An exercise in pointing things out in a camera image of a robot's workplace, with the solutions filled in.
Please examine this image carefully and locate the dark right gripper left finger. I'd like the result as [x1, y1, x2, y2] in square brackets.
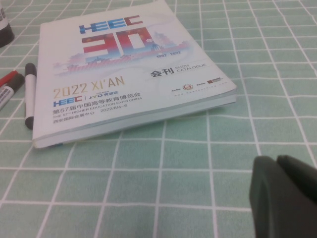
[249, 155, 317, 238]

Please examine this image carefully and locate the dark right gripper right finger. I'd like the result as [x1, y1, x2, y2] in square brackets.
[276, 155, 317, 198]

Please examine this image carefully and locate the black mesh pen holder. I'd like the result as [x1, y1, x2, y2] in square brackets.
[0, 7, 15, 48]

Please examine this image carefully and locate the green checkered tablecloth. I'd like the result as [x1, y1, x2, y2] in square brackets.
[0, 0, 317, 238]

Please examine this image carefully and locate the white HEEC catalogue book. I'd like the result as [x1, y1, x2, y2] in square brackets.
[32, 0, 237, 149]

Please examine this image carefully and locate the slim white black-capped marker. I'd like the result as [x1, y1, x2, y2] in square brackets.
[24, 62, 38, 130]

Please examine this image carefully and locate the labelled black cap marker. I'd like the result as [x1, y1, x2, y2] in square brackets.
[0, 73, 25, 111]

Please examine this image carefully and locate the red and black marker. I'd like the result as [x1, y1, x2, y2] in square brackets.
[0, 70, 19, 87]

